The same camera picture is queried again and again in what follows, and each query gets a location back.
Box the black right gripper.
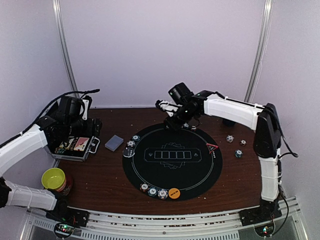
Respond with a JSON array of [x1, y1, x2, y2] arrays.
[[164, 105, 197, 132]]

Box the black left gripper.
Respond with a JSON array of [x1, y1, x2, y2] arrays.
[[66, 117, 102, 137]]

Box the grey card deck box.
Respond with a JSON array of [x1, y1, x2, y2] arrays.
[[104, 135, 124, 152]]

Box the red triangular all-in marker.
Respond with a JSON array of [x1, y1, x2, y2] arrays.
[[206, 143, 219, 154]]

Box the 10 chips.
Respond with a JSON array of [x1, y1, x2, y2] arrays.
[[157, 189, 168, 200], [127, 140, 136, 148]]

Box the blue white 10 chip stack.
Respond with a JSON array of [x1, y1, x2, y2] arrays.
[[226, 135, 235, 143]]

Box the green blue 50 chip stack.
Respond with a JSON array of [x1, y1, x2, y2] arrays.
[[234, 149, 244, 158]]

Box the orange big blind button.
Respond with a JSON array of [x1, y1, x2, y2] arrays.
[[168, 187, 181, 200]]

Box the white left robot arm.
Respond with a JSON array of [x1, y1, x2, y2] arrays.
[[0, 89, 101, 222]]

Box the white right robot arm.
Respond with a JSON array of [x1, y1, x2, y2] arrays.
[[155, 82, 282, 226]]

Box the aluminium poker case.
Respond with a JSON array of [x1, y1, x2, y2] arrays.
[[52, 136, 101, 162]]

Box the round black poker mat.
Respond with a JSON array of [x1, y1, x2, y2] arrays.
[[122, 123, 223, 201]]

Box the dark blue mug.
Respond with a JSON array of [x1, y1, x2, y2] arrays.
[[222, 119, 236, 127]]

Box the clear round dealer button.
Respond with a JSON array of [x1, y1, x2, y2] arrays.
[[122, 147, 135, 158]]

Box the red black 100 chip stack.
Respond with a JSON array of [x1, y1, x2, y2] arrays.
[[239, 139, 247, 146]]

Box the yellow-green bowl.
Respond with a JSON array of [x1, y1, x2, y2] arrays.
[[41, 167, 67, 192]]

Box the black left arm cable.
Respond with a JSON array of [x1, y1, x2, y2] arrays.
[[0, 88, 101, 148]]

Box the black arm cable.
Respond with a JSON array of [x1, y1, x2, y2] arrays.
[[214, 91, 300, 236], [0, 88, 101, 148]]

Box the aluminium front rail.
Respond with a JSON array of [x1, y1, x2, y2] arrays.
[[24, 196, 301, 240]]

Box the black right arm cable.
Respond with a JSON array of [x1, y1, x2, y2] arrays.
[[214, 91, 300, 236]]

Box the left aluminium frame post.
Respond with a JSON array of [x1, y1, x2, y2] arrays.
[[52, 0, 78, 91]]

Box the aluminium frame post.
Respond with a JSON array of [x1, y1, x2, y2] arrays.
[[52, 0, 78, 91], [244, 0, 274, 103]]

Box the right aluminium frame post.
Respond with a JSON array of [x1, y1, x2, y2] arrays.
[[244, 0, 274, 103]]

